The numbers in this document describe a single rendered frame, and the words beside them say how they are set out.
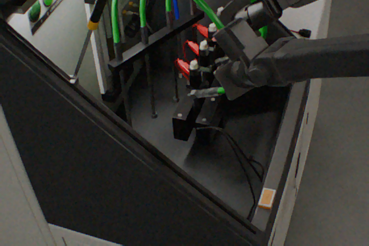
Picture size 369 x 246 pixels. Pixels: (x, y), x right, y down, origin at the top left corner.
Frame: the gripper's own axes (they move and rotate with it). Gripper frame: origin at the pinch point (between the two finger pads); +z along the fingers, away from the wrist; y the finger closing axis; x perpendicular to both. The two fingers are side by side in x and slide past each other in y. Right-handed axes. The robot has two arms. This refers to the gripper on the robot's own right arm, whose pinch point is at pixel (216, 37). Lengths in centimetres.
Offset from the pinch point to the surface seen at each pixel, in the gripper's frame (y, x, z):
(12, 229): -9, 47, 66
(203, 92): -7.2, 11.2, 2.2
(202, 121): -15.9, 4.6, 17.8
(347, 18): -68, -199, 102
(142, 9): 15.4, -1.8, 16.4
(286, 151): -33.4, 0.3, 4.3
